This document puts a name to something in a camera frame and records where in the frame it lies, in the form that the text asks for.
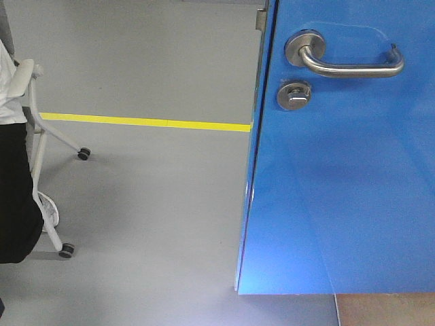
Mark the blue door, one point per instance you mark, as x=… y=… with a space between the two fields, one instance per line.
x=340 y=194

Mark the steel thumb turn lock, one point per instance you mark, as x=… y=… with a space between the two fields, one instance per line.
x=294 y=95

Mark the steel lock face plate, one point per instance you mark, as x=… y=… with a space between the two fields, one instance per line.
x=261 y=16

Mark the yellow floor tape line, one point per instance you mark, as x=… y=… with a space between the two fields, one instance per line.
x=136 y=121

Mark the seated person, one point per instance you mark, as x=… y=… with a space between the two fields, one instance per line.
x=21 y=218

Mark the white rolling chair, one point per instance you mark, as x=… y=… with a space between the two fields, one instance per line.
x=24 y=82

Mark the plywood base platform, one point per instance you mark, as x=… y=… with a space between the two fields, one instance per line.
x=385 y=309

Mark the steel door lever handle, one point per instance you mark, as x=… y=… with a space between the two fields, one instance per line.
x=340 y=58

